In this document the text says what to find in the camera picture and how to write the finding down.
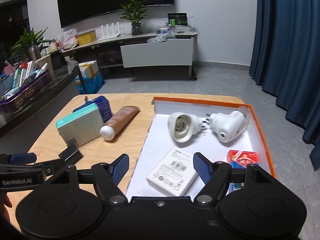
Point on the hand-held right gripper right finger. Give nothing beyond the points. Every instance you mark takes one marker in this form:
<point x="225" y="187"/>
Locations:
<point x="202" y="168"/>

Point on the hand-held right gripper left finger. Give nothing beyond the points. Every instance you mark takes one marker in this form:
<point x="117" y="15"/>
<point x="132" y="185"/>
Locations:
<point x="120" y="170"/>

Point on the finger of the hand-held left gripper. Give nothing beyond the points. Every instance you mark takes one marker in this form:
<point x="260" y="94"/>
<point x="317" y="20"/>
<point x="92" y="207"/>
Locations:
<point x="51" y="168"/>
<point x="23" y="158"/>

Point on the small black box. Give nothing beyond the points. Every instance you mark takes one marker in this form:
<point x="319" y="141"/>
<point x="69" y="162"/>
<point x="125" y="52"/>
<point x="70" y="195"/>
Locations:
<point x="71" y="153"/>

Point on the white box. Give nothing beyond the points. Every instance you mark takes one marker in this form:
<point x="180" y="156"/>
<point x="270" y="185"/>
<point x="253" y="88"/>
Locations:
<point x="170" y="173"/>

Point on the red and blue card box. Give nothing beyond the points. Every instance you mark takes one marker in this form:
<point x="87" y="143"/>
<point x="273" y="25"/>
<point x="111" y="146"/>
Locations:
<point x="242" y="158"/>

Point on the white lamp socket adapter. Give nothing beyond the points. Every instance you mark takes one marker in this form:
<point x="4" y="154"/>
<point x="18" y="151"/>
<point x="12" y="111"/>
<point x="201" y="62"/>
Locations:
<point x="182" y="127"/>

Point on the white plug-in device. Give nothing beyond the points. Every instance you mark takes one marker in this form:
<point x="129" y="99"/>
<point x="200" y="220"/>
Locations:
<point x="225" y="128"/>

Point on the teal box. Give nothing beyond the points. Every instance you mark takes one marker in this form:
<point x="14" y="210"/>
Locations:
<point x="80" y="125"/>

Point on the orange and white box lid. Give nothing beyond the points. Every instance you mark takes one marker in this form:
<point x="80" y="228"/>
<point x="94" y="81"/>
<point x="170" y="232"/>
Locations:
<point x="160" y="136"/>

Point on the brown tube with white cap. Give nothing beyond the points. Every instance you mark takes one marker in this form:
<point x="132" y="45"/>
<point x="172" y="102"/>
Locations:
<point x="123" y="117"/>

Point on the blue tin box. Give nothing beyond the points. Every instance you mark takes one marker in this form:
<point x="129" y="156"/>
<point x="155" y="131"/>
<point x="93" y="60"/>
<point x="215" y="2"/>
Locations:
<point x="105" y="108"/>

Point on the purple patterned tray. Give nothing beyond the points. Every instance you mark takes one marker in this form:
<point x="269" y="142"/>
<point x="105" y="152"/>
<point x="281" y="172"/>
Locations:
<point x="27" y="92"/>

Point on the blue plastic bag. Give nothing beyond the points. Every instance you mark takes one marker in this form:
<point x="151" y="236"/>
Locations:
<point x="91" y="83"/>

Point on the black cylinder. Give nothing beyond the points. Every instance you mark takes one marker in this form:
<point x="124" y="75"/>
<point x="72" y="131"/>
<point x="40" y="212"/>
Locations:
<point x="194" y="75"/>

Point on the beige box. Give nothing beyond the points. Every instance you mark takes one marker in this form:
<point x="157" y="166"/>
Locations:
<point x="45" y="65"/>

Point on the white and yellow carton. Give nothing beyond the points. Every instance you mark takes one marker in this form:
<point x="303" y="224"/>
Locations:
<point x="88" y="69"/>

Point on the large potted plant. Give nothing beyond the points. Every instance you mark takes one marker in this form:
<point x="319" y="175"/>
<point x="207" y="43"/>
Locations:
<point x="28" y="38"/>

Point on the white television cabinet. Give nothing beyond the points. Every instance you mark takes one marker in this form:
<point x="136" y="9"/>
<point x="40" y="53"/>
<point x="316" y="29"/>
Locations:
<point x="157" y="52"/>

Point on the white plastic bag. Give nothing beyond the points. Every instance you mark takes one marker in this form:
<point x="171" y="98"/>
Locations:
<point x="67" y="39"/>

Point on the yellow box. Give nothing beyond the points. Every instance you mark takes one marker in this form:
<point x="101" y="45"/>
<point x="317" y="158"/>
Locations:
<point x="86" y="38"/>

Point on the clear plastic bag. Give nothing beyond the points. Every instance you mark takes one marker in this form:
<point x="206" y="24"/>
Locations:
<point x="160" y="39"/>

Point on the white router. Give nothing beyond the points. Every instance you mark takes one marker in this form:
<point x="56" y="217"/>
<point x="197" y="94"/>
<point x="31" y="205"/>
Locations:
<point x="110" y="33"/>

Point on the blue curtain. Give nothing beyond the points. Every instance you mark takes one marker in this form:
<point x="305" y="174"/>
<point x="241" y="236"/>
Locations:
<point x="282" y="42"/>

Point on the green and black box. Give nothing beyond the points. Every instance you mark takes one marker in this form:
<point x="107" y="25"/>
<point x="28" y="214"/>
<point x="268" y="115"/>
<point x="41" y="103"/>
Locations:
<point x="178" y="20"/>

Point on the small potted plant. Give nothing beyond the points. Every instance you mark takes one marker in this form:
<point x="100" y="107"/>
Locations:
<point x="135" y="12"/>

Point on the dark wall cabinet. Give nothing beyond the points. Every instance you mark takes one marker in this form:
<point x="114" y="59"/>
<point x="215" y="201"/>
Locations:
<point x="13" y="25"/>

